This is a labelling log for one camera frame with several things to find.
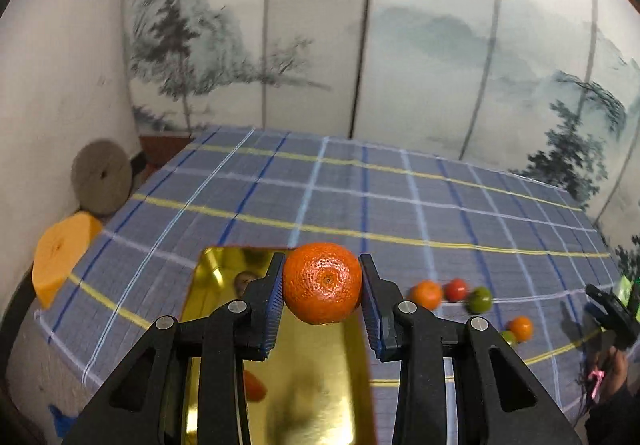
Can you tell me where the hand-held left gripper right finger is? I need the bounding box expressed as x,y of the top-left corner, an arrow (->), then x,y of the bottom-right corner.
360,253 -> 583,445

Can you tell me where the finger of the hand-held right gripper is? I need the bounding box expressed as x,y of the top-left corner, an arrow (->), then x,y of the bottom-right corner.
586,284 -> 626,321
584,305 -> 618,337

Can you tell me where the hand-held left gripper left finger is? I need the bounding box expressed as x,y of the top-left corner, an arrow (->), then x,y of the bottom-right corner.
62,252 -> 287,445

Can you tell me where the large orange mandarin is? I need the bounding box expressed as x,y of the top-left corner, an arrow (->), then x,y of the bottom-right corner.
282,242 -> 363,326

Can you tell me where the gold metal tray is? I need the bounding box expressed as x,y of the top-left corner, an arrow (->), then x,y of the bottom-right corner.
165,246 -> 378,445

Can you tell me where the large green citrus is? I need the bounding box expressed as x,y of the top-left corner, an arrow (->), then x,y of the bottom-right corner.
467,287 -> 493,315

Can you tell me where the person's right hand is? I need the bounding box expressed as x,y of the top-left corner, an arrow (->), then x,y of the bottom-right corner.
606,347 -> 632,402

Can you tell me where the orange tomato at right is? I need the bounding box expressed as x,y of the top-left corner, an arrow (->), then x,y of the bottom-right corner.
508,316 -> 534,342

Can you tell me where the red tomato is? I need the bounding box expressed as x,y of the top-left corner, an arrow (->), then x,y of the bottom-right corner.
444,278 -> 469,302

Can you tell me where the blue plaid tablecloth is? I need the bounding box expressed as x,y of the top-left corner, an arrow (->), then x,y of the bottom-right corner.
32,125 -> 621,431

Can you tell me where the grey stone disc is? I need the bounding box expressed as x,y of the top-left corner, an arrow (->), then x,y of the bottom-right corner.
71,139 -> 133,217

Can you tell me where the blue cloth rag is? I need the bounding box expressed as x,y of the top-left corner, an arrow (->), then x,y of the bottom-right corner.
48,404 -> 81,440

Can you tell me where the painted landscape folding screen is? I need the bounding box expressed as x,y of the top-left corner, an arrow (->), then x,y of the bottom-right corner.
122,0 -> 640,276

